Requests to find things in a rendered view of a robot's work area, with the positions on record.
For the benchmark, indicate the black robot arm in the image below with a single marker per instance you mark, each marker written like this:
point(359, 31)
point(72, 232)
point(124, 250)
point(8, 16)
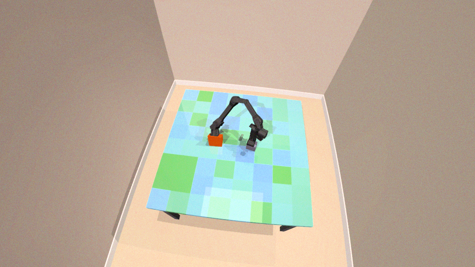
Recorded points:
point(257, 127)

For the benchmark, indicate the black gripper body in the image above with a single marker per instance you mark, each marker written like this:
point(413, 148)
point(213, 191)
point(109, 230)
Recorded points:
point(251, 142)

